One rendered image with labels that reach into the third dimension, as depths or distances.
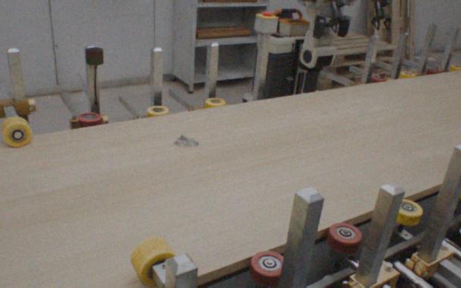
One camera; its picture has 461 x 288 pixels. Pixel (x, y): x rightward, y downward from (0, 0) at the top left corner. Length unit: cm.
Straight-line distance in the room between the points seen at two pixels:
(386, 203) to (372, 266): 15
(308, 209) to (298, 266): 12
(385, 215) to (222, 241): 36
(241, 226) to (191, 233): 12
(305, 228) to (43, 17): 377
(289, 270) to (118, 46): 389
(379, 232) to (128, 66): 391
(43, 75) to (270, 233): 360
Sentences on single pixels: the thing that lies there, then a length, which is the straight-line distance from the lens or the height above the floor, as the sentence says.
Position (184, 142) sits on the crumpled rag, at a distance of 139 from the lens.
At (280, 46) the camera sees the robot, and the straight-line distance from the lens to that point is 345.
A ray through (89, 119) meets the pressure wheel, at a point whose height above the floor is 90.
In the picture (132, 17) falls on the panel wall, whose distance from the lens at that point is 448.
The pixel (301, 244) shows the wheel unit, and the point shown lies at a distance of 74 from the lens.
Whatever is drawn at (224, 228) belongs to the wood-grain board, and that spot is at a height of 90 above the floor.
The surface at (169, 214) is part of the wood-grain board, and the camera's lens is 107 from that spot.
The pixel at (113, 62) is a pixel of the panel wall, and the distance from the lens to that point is 452.
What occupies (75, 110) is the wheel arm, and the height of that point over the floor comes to 86.
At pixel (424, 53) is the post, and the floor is 98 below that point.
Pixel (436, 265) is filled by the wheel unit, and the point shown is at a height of 82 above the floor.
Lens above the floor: 153
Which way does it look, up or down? 26 degrees down
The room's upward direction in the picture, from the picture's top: 5 degrees clockwise
